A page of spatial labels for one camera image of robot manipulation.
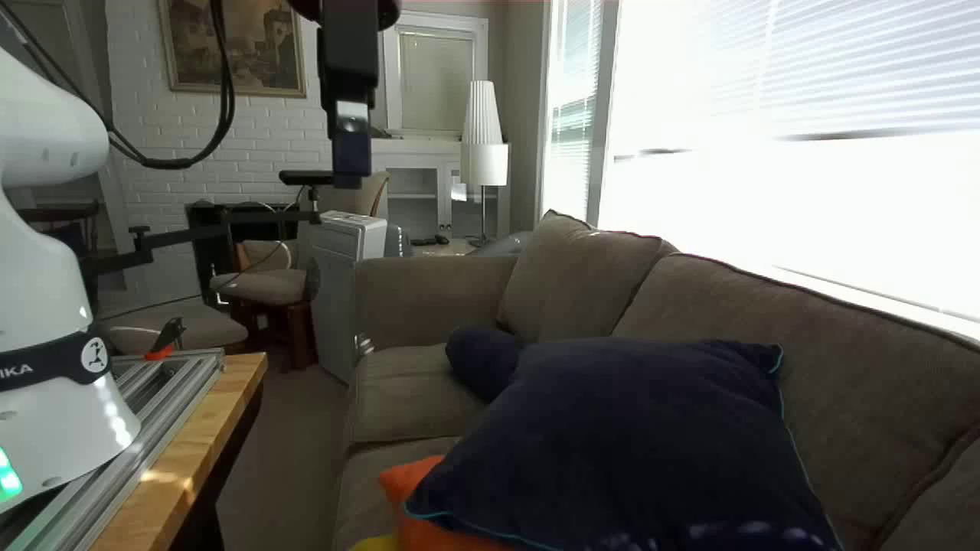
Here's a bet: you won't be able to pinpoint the navy cylindrical bolster pillow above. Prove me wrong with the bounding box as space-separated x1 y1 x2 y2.
443 324 534 408

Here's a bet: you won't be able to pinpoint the white framed mirror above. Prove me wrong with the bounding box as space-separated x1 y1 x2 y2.
372 10 494 139

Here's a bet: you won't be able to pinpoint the bright window with blinds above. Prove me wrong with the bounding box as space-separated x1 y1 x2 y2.
594 0 980 339

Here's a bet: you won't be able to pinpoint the orange pillow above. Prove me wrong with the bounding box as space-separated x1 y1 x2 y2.
378 453 515 551

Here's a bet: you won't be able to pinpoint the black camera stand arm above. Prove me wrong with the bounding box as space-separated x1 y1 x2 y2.
80 208 311 285

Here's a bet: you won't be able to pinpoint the red clamp handle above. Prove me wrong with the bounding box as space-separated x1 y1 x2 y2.
140 314 189 365

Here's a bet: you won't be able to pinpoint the wooden armchair beige cushions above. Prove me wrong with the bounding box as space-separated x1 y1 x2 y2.
210 168 391 370

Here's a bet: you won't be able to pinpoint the framed wall picture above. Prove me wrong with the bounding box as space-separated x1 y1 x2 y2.
153 0 311 100

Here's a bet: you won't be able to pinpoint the beige ottoman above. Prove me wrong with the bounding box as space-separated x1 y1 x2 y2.
100 298 254 359

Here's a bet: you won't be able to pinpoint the wooden butcher block table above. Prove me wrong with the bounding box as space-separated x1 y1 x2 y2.
90 350 273 551

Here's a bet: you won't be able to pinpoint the black stereo camera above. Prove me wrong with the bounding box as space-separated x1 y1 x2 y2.
277 165 367 194

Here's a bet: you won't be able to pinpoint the beige fabric sofa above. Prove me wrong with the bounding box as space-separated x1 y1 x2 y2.
327 208 980 551

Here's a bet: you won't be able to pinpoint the white box appliance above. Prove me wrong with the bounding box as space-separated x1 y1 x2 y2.
296 208 391 385

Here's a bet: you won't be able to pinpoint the navy square pillow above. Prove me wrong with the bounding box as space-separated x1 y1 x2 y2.
406 335 845 551

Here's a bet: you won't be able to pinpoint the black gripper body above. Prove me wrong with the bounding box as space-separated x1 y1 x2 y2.
315 24 383 124

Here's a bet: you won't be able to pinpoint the white shelf unit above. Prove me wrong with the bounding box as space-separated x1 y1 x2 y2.
365 130 468 249

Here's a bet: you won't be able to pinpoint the beige sofa back cushion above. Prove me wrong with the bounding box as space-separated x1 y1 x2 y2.
498 208 679 346
609 250 980 551

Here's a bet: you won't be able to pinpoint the yellow pillow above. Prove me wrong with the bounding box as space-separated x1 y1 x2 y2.
349 529 406 551

